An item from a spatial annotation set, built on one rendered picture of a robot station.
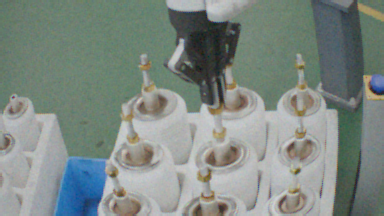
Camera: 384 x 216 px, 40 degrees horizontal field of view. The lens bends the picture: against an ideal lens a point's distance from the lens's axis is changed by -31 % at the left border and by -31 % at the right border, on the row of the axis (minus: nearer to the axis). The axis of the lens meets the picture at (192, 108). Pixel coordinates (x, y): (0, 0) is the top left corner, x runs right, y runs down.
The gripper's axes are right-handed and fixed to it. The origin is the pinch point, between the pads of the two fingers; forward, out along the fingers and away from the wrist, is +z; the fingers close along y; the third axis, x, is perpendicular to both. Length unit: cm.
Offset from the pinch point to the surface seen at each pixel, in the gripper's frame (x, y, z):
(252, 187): 4.7, -0.5, 15.6
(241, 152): 2.0, -1.6, 10.4
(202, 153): -2.6, 1.0, 10.4
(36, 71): -89, -22, 35
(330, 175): 15.1, -10.1, 18.0
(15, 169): -32.1, 23.0, 14.1
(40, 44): -103, -33, 35
